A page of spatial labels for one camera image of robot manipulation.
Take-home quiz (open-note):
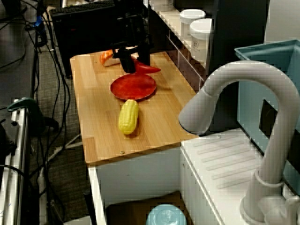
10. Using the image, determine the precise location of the grey toy faucet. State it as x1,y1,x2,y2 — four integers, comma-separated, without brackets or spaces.
178,60,300,225

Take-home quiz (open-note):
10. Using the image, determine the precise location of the green clamp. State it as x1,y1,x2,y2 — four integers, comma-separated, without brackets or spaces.
7,97,59,133

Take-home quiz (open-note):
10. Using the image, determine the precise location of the black box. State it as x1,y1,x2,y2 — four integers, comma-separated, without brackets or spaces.
51,0,120,78

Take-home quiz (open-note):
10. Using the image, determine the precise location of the dark grey upright panel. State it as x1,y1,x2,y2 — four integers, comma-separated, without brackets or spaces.
206,0,270,135

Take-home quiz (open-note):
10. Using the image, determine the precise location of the black upright panel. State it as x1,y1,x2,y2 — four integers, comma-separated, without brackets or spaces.
147,0,169,54

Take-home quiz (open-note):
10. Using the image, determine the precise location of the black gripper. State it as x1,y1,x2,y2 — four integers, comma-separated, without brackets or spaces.
111,38,155,74

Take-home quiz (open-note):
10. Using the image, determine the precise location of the white lidded jar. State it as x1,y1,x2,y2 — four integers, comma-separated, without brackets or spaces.
189,18,214,62
180,8,206,39

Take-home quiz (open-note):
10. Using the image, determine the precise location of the blue cable plug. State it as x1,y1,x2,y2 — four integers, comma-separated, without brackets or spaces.
34,14,45,32

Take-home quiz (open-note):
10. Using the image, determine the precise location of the salmon sushi toy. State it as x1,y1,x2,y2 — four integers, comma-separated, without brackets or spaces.
100,49,122,68

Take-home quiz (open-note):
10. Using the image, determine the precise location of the white cable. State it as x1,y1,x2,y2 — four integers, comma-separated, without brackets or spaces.
45,133,83,165

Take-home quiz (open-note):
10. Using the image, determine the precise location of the dark tiled backsplash shelf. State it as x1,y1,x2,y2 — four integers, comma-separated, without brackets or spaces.
150,0,208,92

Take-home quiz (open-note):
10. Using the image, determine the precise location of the light blue bowl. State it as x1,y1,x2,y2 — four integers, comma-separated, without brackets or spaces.
145,203,188,225

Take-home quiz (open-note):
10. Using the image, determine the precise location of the white sink unit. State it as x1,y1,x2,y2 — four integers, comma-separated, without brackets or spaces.
88,130,300,225

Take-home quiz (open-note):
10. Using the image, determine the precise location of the red pepper toy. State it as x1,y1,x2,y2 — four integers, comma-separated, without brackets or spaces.
133,58,162,75

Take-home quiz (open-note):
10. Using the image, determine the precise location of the yellow corn cob toy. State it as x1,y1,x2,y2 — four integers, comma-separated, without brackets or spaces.
118,98,140,135

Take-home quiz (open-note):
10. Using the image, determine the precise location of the teal plastic bin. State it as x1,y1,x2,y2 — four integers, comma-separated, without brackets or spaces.
234,38,300,195

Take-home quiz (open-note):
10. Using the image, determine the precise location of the black cable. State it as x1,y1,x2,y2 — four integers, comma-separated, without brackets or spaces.
45,14,71,165

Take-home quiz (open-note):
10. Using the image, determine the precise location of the aluminium frame rail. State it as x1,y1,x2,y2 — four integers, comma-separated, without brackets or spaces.
0,99,31,225

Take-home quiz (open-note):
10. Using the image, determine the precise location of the red plate with white underside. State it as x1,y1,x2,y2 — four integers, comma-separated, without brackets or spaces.
110,74,157,101

